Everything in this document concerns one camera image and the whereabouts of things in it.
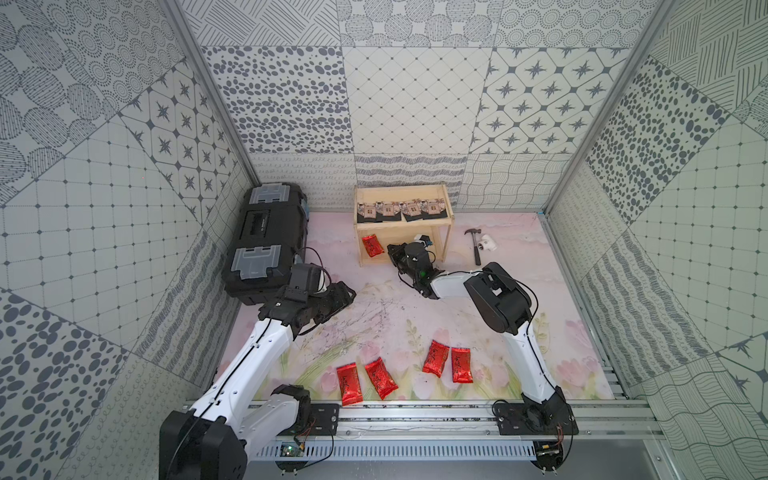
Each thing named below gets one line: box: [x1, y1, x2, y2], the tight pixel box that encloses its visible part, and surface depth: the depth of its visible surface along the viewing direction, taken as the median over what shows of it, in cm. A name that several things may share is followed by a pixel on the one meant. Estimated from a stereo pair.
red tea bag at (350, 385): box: [336, 362, 363, 406], surface depth 80 cm
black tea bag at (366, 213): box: [357, 202, 377, 223], surface depth 93 cm
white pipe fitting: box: [478, 234, 497, 251], surface depth 109 cm
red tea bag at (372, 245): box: [362, 234, 385, 257], surface depth 106 cm
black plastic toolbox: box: [222, 182, 309, 305], surface depth 92 cm
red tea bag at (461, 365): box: [451, 347, 473, 383], surface depth 83 cm
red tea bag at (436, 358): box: [422, 339, 450, 378], surface depth 83 cm
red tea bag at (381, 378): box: [364, 357, 399, 401], surface depth 80 cm
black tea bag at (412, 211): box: [401, 200, 424, 222], surface depth 95 cm
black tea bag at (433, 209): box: [421, 198, 448, 220], surface depth 95 cm
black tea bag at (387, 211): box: [375, 200, 402, 223], surface depth 94 cm
